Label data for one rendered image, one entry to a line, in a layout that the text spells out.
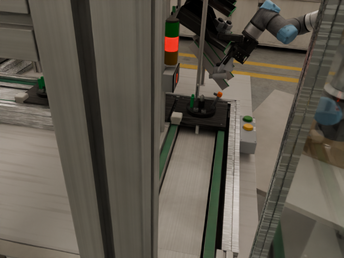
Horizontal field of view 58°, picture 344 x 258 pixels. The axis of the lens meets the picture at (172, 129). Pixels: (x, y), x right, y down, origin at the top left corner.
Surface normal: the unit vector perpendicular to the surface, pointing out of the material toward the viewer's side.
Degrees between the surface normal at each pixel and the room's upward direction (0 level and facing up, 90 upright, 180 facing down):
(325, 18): 90
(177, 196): 0
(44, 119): 90
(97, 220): 90
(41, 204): 0
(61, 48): 90
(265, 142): 0
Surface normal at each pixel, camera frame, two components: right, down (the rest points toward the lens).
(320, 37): -0.18, 0.53
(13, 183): 0.04, -0.84
